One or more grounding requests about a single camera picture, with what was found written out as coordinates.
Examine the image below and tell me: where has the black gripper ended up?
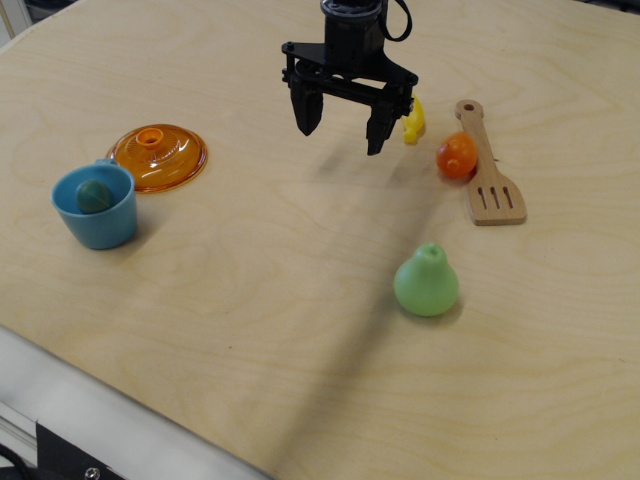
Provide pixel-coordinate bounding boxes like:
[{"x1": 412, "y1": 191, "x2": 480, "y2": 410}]
[{"x1": 282, "y1": 1, "x2": 418, "y2": 156}]

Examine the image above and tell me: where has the dark green toy cucumber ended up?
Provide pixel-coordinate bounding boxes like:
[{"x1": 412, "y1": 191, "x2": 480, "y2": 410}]
[{"x1": 75, "y1": 179, "x2": 114, "y2": 214}]

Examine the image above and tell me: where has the blue plastic cup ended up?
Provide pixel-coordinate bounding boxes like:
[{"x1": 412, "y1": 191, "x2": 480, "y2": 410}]
[{"x1": 51, "y1": 159, "x2": 138, "y2": 250}]

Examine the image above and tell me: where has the yellow toy banana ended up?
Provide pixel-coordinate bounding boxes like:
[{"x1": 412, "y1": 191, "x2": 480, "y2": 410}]
[{"x1": 401, "y1": 94, "x2": 425, "y2": 144}]

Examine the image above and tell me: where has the orange toy fruit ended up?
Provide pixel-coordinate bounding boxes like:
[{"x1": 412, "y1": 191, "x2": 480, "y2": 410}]
[{"x1": 436, "y1": 131, "x2": 478, "y2": 179}]

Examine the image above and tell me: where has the wooden slotted spatula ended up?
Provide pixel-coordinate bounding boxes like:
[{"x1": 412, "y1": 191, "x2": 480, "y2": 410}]
[{"x1": 455, "y1": 100, "x2": 527, "y2": 226}]

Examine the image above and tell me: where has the orange transparent pot lid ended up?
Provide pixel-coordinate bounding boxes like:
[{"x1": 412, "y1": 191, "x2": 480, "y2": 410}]
[{"x1": 106, "y1": 124, "x2": 208, "y2": 193}]

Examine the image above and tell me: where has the green toy pear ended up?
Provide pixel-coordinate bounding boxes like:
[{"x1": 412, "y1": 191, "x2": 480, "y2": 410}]
[{"x1": 393, "y1": 242, "x2": 459, "y2": 317}]

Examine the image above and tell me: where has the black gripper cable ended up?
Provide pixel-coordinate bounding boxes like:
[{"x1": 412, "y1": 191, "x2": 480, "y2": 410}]
[{"x1": 380, "y1": 0, "x2": 414, "y2": 43}]

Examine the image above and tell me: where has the black corner bracket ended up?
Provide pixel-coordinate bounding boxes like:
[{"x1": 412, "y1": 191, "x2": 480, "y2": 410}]
[{"x1": 36, "y1": 423, "x2": 124, "y2": 480}]

